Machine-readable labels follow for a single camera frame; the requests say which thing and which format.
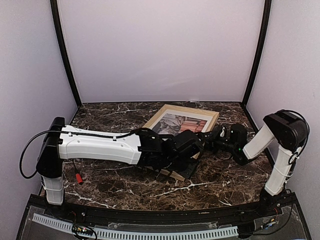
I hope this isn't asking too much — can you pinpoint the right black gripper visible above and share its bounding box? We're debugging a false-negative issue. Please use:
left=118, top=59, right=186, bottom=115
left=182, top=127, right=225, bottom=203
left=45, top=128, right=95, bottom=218
left=198, top=129, right=238, bottom=155

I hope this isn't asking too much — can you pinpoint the wooden picture frame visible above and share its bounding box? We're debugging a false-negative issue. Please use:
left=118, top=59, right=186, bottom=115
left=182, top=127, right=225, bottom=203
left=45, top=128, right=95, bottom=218
left=144, top=104, right=220, bottom=181

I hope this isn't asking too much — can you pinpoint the red handled screwdriver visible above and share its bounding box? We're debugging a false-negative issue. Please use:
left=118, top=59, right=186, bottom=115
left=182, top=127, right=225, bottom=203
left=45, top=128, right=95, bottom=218
left=72, top=161, right=84, bottom=185

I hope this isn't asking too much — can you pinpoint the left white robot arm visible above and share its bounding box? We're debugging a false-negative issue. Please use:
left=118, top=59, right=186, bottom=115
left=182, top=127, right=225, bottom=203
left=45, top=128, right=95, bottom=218
left=36, top=117, right=204, bottom=218

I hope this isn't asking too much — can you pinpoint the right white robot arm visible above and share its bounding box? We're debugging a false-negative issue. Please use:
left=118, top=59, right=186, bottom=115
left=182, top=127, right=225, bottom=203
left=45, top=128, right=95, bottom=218
left=198, top=109, right=310, bottom=217

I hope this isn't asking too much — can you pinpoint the small circuit board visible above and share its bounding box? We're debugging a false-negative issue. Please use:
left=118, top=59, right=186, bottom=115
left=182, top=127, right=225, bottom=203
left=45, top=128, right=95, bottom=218
left=71, top=224, right=94, bottom=237

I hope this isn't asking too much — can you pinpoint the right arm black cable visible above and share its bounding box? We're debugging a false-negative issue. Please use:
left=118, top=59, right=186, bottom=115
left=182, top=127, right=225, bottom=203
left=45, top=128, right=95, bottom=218
left=279, top=108, right=311, bottom=166

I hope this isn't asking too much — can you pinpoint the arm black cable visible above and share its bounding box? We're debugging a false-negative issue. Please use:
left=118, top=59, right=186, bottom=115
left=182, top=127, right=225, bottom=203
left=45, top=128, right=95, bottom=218
left=279, top=108, right=311, bottom=166
left=19, top=130, right=133, bottom=179

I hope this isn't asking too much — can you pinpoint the black front rail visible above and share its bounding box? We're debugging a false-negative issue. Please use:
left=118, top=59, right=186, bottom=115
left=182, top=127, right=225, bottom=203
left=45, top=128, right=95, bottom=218
left=27, top=193, right=296, bottom=226

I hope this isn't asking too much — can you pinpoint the white slotted cable duct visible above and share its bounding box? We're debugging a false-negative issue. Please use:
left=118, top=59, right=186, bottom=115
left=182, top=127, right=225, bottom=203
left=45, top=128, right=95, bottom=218
left=32, top=213, right=239, bottom=240

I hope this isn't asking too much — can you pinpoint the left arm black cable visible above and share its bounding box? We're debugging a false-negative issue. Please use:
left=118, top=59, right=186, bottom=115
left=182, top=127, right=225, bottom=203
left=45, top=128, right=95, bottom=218
left=19, top=130, right=133, bottom=179

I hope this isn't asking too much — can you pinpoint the right black corner post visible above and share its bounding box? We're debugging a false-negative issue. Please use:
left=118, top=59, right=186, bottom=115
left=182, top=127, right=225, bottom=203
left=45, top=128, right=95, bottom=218
left=241, top=0, right=272, bottom=109

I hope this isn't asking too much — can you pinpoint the black corner post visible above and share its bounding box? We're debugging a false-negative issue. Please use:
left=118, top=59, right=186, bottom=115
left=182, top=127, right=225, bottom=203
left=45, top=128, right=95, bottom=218
left=241, top=0, right=272, bottom=109
left=50, top=0, right=82, bottom=108

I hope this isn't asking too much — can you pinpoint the left black corner post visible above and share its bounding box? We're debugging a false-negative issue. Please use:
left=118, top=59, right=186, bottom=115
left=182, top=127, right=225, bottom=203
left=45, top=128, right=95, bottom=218
left=50, top=0, right=82, bottom=108

